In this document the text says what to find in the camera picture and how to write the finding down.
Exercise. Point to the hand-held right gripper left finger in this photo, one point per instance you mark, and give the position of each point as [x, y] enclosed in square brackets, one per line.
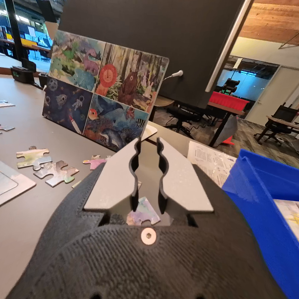
[112, 184]

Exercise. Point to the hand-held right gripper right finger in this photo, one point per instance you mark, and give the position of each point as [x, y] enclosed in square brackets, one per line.
[184, 184]

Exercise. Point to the pastel purple pink puzzle piece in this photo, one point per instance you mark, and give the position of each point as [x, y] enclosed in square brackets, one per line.
[144, 210]

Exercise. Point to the dinosaur puzzle tray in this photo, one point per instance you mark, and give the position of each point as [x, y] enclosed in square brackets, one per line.
[23, 186]

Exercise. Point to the paper instruction sheet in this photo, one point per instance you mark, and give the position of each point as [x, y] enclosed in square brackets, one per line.
[210, 161]

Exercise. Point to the brown grey puzzle piece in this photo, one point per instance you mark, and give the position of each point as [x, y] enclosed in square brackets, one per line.
[56, 172]

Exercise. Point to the white monitor stand base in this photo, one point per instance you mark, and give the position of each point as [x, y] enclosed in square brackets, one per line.
[150, 132]

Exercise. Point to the black office chair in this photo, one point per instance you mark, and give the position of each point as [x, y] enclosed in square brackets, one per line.
[182, 114]
[283, 114]

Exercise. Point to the blue plastic bin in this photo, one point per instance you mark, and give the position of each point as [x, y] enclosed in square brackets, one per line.
[257, 198]

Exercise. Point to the wooden chair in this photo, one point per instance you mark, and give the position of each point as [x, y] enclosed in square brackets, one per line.
[163, 101]

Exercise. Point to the green blue puzzle piece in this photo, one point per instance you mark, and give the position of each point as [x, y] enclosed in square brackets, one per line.
[30, 156]

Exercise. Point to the red crate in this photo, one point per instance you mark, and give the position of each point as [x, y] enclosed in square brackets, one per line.
[226, 100]

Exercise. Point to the illustrated puzzle box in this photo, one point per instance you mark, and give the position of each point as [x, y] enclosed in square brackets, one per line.
[105, 77]

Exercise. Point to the black machine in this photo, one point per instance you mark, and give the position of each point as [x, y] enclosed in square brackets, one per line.
[230, 85]

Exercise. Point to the puzzle board in bin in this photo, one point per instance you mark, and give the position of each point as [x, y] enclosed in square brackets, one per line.
[289, 215]

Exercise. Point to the pink yellow blue puzzle piece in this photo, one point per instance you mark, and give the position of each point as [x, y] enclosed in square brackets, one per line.
[7, 128]

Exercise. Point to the white door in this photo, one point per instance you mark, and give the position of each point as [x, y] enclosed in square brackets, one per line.
[268, 93]

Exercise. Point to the black charger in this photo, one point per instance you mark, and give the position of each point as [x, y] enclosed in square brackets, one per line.
[43, 79]

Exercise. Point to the light blue white puzzle piece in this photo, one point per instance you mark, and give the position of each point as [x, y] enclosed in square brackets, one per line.
[5, 104]

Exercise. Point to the black display device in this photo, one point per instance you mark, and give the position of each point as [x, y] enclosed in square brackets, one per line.
[22, 74]

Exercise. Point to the black monitor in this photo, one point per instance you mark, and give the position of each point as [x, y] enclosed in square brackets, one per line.
[151, 28]

